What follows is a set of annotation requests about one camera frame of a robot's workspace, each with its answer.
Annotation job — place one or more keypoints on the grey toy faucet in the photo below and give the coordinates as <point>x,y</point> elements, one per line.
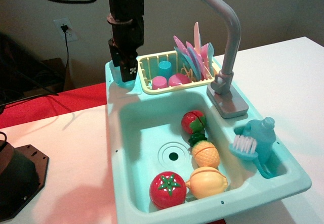
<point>222,94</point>

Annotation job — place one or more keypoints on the toy pineapple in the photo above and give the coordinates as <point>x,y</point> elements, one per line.
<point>203,151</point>

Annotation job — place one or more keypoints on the pink toy plate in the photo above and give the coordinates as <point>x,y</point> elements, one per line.
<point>183,49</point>

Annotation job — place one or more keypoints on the cardboard box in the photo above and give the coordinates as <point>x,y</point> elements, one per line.
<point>52,78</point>

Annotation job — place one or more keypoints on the purple toy plate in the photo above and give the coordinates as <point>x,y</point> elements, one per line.
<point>194,57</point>

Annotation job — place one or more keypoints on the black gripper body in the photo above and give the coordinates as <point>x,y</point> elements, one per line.
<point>127,35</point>

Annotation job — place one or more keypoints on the yellow dish rack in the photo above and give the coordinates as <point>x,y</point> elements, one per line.
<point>148,69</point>

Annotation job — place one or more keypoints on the toy strawberry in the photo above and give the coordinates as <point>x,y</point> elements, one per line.
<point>193,121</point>

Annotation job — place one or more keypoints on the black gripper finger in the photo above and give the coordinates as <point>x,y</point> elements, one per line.
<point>128,69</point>
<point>116,58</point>

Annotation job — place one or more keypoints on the toy tomato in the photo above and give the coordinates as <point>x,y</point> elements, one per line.
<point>167,189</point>

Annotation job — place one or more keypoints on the pink toy fork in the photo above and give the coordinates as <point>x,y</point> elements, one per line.
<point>204,55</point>

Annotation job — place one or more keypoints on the white wall outlet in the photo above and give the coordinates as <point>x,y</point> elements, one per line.
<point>65,29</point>

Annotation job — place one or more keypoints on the blue scrub brush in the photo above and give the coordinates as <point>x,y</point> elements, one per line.
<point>244,148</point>

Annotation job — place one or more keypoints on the pink cup in rack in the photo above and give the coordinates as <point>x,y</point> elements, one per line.
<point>159,82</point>

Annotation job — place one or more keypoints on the mint green toy sink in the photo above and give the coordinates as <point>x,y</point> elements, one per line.
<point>171,158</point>

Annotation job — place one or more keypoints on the red cloth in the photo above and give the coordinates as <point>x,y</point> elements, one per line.
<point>49,106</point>

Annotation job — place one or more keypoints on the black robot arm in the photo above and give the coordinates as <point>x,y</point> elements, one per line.
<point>126,19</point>

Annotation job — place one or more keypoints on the toy lemon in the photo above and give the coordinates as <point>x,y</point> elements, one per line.
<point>206,181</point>

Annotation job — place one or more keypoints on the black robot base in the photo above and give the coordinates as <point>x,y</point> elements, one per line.
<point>23,175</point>

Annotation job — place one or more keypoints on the peach toy knife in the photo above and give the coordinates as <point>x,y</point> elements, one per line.
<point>197,40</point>

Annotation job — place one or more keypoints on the light blue plastic cup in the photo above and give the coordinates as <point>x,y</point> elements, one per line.
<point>117,76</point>

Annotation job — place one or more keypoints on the blue soap bottle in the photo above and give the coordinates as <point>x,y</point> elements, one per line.
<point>263,132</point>

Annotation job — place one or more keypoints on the blue cup in rack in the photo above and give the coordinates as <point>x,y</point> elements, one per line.
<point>165,69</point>

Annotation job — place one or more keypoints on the magenta bowl in rack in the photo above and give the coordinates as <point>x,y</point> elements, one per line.
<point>178,79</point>

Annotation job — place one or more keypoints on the blue toy plate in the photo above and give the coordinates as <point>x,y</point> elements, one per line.
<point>185,58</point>

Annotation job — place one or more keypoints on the blue toy fork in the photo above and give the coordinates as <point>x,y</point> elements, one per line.
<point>210,53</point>

